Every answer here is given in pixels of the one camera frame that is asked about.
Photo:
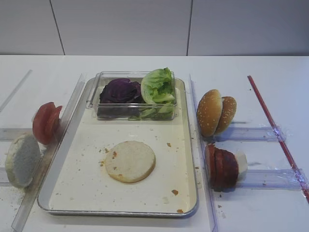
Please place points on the clear rail of tray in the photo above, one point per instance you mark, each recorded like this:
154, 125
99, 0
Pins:
204, 171
32, 190

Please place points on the white cheese slice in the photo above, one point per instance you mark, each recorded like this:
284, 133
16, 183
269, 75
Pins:
242, 164

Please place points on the front meat patty slice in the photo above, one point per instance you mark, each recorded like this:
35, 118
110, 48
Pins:
214, 163

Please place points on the round bread slice on tray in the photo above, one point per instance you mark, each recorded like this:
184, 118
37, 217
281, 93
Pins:
130, 161

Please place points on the green lettuce leaf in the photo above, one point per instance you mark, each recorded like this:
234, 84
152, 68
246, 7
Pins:
156, 87

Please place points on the clear plastic vegetable box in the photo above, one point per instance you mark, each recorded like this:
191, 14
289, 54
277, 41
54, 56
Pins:
103, 78

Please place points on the bread slice on left rack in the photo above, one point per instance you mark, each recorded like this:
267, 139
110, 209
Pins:
22, 159

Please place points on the red plastic rail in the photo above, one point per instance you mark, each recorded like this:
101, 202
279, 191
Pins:
281, 140

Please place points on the clear rail left of tray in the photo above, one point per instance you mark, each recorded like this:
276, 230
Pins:
32, 190

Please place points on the clear upper right holder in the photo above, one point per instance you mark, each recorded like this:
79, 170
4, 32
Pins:
257, 134

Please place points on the sesame bun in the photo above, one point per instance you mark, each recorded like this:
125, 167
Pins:
209, 112
227, 115

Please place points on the rear tomato slice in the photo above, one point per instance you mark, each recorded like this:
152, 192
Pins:
54, 120

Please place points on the tomato slice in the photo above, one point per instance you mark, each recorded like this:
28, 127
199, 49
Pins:
40, 122
54, 120

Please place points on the clear holder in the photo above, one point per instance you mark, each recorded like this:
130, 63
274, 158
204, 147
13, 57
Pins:
287, 179
257, 134

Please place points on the front tomato slice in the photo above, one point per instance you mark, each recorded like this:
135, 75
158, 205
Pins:
40, 122

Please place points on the rear sesame bun top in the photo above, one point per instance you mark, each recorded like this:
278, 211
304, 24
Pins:
227, 115

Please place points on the clear rail right of tray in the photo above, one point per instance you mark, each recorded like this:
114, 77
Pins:
204, 171

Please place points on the green lettuce in box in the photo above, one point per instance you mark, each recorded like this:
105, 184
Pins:
166, 112

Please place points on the purple cabbage leaf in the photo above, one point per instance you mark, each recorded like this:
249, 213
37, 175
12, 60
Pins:
119, 91

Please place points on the metal baking tray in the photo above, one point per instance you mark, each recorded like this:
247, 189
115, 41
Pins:
77, 182

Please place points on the front sesame bun top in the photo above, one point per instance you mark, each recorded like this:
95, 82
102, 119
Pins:
209, 112

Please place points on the clear lower right holder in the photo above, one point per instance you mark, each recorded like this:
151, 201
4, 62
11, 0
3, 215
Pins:
287, 179

